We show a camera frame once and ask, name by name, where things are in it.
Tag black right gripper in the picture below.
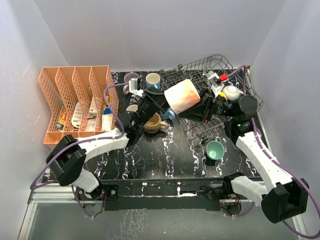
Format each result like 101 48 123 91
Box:
178 88 237 123

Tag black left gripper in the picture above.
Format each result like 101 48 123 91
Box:
135 86 183 130

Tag peach pink mug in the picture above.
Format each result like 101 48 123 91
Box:
164 79 201 115

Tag white speckled ceramic mug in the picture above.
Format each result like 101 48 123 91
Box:
221 85 244 101

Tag green teal mug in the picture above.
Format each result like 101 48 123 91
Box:
206 140 225 160

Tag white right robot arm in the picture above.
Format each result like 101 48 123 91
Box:
176 89 310 224

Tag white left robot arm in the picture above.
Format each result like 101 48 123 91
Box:
46 87 170 200

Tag blue mug white interior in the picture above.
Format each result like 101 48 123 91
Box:
145 73 161 89

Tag pink mug white interior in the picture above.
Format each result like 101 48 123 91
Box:
126 104 138 113

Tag light blue ribbed mug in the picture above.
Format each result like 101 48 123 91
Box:
159 108 176 121

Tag lilac mug at back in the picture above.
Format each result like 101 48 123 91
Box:
122 72 140 95

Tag tan glazed round mug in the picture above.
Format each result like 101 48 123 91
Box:
143 113 169 133

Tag papers in organizer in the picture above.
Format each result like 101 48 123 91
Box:
65 97 114 133

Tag orange plastic file organizer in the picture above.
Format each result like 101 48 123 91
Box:
38 65 119 149

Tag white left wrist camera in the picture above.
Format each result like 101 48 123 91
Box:
128 77 144 97

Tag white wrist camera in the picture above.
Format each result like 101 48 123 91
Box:
128 77 144 97
205 70 228 96

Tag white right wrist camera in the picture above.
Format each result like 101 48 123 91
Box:
205 70 228 96

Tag grey wire dish rack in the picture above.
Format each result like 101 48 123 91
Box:
159 54 263 139

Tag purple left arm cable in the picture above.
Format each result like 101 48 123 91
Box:
29 83 132 190

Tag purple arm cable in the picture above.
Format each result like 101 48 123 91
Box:
224 64 320 239
29 83 132 190

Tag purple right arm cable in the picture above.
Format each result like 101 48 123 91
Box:
224 64 320 239

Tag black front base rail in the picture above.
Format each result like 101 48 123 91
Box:
76 178 237 211

